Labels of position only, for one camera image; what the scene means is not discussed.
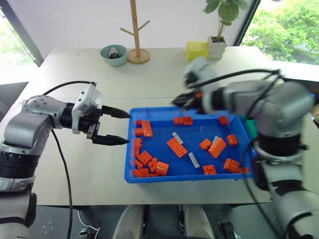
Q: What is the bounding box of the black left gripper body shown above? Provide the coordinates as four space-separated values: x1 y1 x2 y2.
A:
79 107 103 140

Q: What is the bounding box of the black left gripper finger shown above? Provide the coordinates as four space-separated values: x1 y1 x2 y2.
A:
101 105 132 119
91 134 130 146

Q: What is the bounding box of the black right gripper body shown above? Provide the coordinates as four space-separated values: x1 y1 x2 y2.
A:
187 90 204 111

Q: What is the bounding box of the blue plastic bin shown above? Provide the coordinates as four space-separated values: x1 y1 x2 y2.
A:
124 107 258 185

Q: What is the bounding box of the green plastic bin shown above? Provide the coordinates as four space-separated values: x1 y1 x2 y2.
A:
242 119 258 140

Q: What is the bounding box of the large orange building brick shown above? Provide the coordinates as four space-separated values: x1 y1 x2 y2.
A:
207 137 227 158
166 137 188 158

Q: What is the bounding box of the yellow box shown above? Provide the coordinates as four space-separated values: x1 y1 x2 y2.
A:
186 40 209 62

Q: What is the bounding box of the teal bowl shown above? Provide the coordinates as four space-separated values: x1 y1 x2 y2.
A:
100 44 128 67

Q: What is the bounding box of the white plant pot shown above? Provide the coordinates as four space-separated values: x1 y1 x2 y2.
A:
207 35 229 60

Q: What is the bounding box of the orange rounded building brick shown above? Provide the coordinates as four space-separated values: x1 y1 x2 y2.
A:
155 161 170 176

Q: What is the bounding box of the wooden tree stand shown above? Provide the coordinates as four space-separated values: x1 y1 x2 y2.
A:
120 0 152 65

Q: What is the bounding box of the dark grey flat panel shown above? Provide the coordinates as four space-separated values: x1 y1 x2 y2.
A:
0 82 30 121

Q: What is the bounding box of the grey rounded shape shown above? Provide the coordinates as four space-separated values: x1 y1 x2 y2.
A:
111 205 146 239
182 204 216 239

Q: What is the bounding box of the green leafy plant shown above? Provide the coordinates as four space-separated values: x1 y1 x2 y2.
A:
203 0 249 42

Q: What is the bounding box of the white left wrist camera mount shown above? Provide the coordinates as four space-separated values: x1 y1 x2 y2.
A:
71 83 103 135

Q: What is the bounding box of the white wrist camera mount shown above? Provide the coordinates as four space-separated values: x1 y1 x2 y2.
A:
182 56 218 88
71 83 103 135

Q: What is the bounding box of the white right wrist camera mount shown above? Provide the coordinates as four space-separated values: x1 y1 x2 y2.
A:
182 56 218 88

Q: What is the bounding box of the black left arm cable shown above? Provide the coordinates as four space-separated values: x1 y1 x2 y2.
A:
41 80 98 239

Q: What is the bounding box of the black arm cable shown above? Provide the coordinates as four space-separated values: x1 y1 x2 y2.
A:
41 80 98 239
185 69 287 239

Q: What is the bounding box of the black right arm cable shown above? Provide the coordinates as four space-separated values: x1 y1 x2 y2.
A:
185 69 287 239

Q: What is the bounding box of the thin white cable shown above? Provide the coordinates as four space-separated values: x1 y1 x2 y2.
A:
76 210 101 234

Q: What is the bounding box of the dark window frame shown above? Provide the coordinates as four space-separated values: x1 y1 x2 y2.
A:
4 0 44 67
234 0 261 47

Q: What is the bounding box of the black floor bracket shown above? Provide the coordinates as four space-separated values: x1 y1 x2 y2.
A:
216 221 237 239

